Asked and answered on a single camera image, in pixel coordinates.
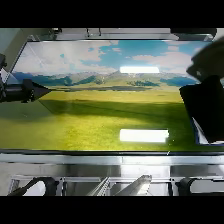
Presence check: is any silver frame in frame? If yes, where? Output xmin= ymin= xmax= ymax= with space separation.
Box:
xmin=0 ymin=27 xmax=224 ymax=197

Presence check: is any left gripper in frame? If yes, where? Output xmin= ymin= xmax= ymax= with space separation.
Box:
xmin=2 ymin=78 xmax=36 ymax=104

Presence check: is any black garment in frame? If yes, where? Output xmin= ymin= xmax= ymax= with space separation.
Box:
xmin=179 ymin=75 xmax=224 ymax=145

